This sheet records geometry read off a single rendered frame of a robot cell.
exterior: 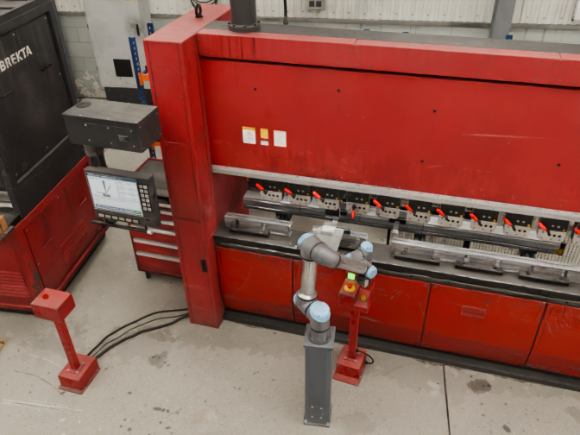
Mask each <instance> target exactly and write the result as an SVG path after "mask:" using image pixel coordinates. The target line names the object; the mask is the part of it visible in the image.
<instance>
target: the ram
mask: <svg viewBox="0 0 580 435"><path fill-rule="evenodd" d="M200 65H201V72H202V80H203V88H204V96H205V111H206V119H207V127H208V135H209V143H210V151H211V164H212V165H217V166H224V167H236V168H242V169H249V170H256V171H263V172H270V173H282V174H288V175H295V176H301V177H308V178H315V179H322V180H334V181H341V182H347V183H354V184H360V185H367V186H379V187H386V188H393V189H400V190H406V191H413V192H425V193H432V194H438V195H445V196H452V197H459V198H466V199H478V200H484V201H491V202H497V203H504V204H511V205H524V206H530V207H537V208H543V209H550V210H557V211H569V212H575V213H580V87H574V86H563V85H543V84H533V83H522V82H512V81H501V80H490V79H470V78H459V77H449V76H438V75H427V74H417V73H406V72H385V71H375V70H364V69H354V68H342V67H332V66H312V65H301V64H290V63H280V62H269V61H259V60H238V59H227V58H217V57H206V56H204V57H202V58H201V59H200ZM243 127H250V128H255V144H254V143H246V142H243ZM261 129H267V130H268V139H265V138H261ZM274 130H280V131H286V132H287V147H286V148H285V147H277V146H274ZM261 140H264V141H268V145H262V144H261ZM212 172H213V173H224V174H231V175H237V176H243V177H250V178H257V179H263V180H275V181H282V182H288V183H294V184H301V185H308V186H320V187H326V188H333V189H339V190H345V191H352V192H364V193H371V194H377V195H384V196H390V197H396V198H404V199H415V200H422V201H428V202H434V203H441V204H447V205H460V206H466V207H473V208H479V209H485V210H492V211H504V212H511V213H517V214H524V215H530V216H536V217H543V218H556V219H562V220H568V221H575V222H580V217H567V216H560V215H554V214H547V213H541V212H534V211H522V210H515V209H509V208H502V207H496V206H489V205H477V204H471V203H464V202H457V201H450V200H444V199H432V198H426V197H419V196H413V195H406V194H399V193H392V192H380V191H374V190H367V189H361V188H354V187H347V186H335V185H329V184H322V183H316V182H309V181H303V180H290V179H283V178H277V177H270V176H264V175H258V174H251V173H239V172H232V171H225V170H219V169H212Z"/></svg>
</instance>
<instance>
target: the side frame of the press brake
mask: <svg viewBox="0 0 580 435"><path fill-rule="evenodd" d="M200 5H201V7H202V15H203V17H201V18H196V17H195V16H196V15H195V11H194V10H195V9H192V10H191V11H189V12H187V13H186V14H184V15H183V16H181V17H179V18H178V19H176V20H175V21H173V22H171V23H169V24H168V25H167V26H165V27H163V28H161V29H159V30H158V31H156V32H154V33H153V34H151V35H150V36H148V37H146V38H145V39H143V47H144V53H145V58H146V63H147V69H148V77H149V83H150V88H151V93H152V99H153V104H154V106H158V109H157V110H158V115H159V120H160V126H161V137H160V138H159V139H160V145H161V154H162V159H163V165H164V170H165V175H166V181H167V190H168V196H169V200H170V205H171V211H172V216H173V226H174V231H175V236H176V242H177V247H178V252H179V258H180V266H181V272H182V277H183V282H184V288H185V293H186V303H187V308H188V313H189V319H190V323H192V324H197V325H205V326H210V327H213V328H217V329H218V328H219V326H220V325H221V323H222V322H223V320H224V313H225V311H226V307H225V305H224V300H223V297H222V294H221V290H220V283H219V276H218V262H217V254H216V247H215V241H214V240H213V234H214V233H215V231H216V230H217V228H218V226H219V225H220V224H221V223H222V221H223V220H224V216H225V214H226V213H227V212H234V213H239V214H245V215H249V208H244V205H243V196H244V195H245V193H246V192H247V191H248V182H247V177H243V176H237V175H231V174H224V173H213V172H212V164H211V151H210V143H209V135H208V127H207V119H206V111H205V96H204V88H203V80H202V72H201V65H200V59H201V58H202V57H204V56H199V52H198V44H197V36H196V33H197V32H199V31H200V30H201V29H202V28H204V27H205V26H206V25H208V24H209V23H211V22H213V21H225V22H231V17H230V6H229V5H216V4H200Z"/></svg>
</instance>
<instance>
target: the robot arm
mask: <svg viewBox="0 0 580 435"><path fill-rule="evenodd" d="M297 246H298V248H299V249H300V257H301V259H302V260H303V262H302V273H301V285H300V289H299V290H298V291H297V292H296V294H295V295H294V297H293V302H294V304H295V305H296V306H297V308H299V309H300V310H301V311H302V312H303V313H304V314H305V315H306V316H307V317H308V318H309V320H310V327H309V329H308V331H307V338H308V340H309V341H310V342H311V343H312V344H316V345H324V344H327V343H329V342H330V341H331V339H332V331H331V327H330V316H331V312H330V307H329V306H328V305H327V304H326V303H325V302H321V301H318V300H317V291H316V290H315V283H316V274H317V265H318V264H320V265H322V266H326V267H328V268H341V269H345V270H349V271H352V272H356V273H358V274H357V283H358V284H361V286H362V287H366V286H367V285H368V284H369V283H370V282H371V278H373V277H375V275H376V273H377V269H376V268H375V267H374V266H373V265H372V264H371V263H372V253H373V245H372V243H370V242H362V243H361V246H360V248H359V249H356V250H354V251H352V252H351V253H349V254H348V255H340V254H339V253H338V252H337V251H334V250H333V249H331V248H330V247H329V246H328V245H327V244H325V243H324V242H323V241H322V240H320V239H319V238H318V237H317V236H316V235H314V234H313V233H311V232H308V233H305V234H304V235H303V236H301V237H300V238H299V240H298V242H297ZM364 282H365V283H364ZM363 284H364V285H363Z"/></svg>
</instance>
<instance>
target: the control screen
mask: <svg viewBox="0 0 580 435"><path fill-rule="evenodd" d="M86 175H87V178H88V181H89V185H90V188H91V194H92V197H93V201H94V205H95V207H97V208H102V209H107V210H113V211H121V212H127V213H132V214H136V215H142V209H141V205H140V200H139V196H138V192H137V188H136V181H135V180H128V179H122V178H117V177H111V176H105V175H100V174H94V173H86ZM102 199H106V201H107V203H105V202H103V201H102Z"/></svg>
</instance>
